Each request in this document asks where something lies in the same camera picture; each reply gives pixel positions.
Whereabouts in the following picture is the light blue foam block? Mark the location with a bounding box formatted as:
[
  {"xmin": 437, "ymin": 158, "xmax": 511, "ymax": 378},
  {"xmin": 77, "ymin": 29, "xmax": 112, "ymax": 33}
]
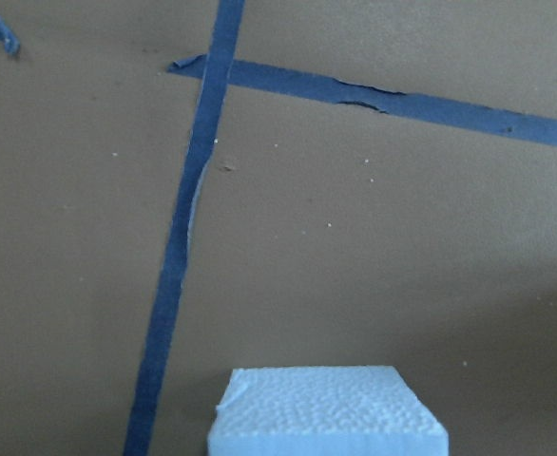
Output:
[{"xmin": 207, "ymin": 366, "xmax": 450, "ymax": 455}]

